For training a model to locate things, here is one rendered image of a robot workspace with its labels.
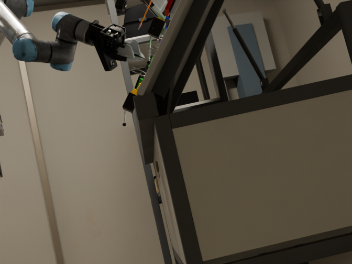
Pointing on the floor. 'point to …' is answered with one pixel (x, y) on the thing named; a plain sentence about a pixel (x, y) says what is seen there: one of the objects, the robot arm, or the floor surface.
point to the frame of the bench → (165, 142)
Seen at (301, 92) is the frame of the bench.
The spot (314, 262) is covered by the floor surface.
